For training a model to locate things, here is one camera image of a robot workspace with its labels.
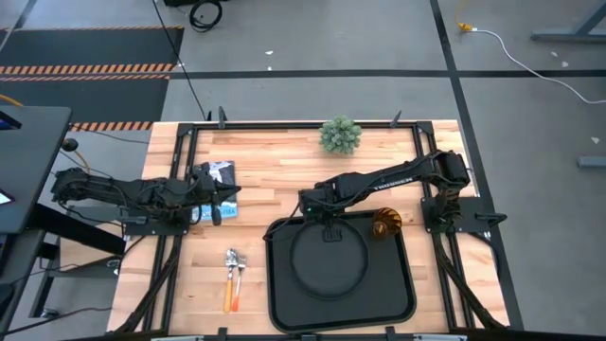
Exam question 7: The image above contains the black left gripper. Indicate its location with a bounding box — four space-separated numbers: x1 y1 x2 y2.
187 163 242 226

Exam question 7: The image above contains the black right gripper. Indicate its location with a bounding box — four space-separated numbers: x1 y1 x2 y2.
298 182 345 242

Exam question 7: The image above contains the black round plate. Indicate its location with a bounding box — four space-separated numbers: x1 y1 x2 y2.
289 217 369 300

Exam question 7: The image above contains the amber ribbed cup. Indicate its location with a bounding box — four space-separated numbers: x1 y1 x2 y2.
371 206 403 240

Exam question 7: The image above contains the spoon with yellow-orange handle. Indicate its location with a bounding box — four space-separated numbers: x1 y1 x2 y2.
223 248 239 314

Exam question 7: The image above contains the fork with orange handle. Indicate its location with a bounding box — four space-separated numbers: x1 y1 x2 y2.
230 255 248 313

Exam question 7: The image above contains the black rectangular tray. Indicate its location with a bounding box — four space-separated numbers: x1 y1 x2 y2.
263 210 418 333

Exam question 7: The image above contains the blue illustrated book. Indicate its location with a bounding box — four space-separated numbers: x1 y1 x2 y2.
191 160 240 223

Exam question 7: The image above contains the small green artificial plant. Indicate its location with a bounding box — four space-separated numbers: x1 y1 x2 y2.
318 115 364 155

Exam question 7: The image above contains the black desk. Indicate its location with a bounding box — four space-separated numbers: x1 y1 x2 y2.
0 104 72 236

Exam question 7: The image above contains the black hazard-striped floor mat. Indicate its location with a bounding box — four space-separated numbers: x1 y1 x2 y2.
0 26 185 133

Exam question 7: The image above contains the grey metal foot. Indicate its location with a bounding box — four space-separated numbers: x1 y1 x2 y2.
577 155 606 170

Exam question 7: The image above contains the grey metal table leg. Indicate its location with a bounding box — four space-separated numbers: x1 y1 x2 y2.
529 0 606 44

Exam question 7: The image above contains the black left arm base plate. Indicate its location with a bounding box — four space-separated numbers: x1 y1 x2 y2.
123 198 190 237

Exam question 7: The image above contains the black aluminium table frame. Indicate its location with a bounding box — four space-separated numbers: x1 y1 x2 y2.
113 120 510 335

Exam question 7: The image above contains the yellow floor cable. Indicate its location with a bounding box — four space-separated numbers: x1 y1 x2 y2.
73 149 94 174

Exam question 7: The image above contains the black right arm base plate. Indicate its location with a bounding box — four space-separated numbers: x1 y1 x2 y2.
420 196 493 234

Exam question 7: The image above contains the long black floor cable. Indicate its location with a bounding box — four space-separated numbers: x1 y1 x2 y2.
151 0 208 122

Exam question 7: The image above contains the coiled black cable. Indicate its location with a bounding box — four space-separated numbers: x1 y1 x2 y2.
188 0 223 33

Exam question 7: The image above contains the yellow extension cable plug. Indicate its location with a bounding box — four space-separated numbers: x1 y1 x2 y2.
454 0 474 33

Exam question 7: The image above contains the white floor cable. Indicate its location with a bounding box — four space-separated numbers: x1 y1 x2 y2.
472 27 606 105

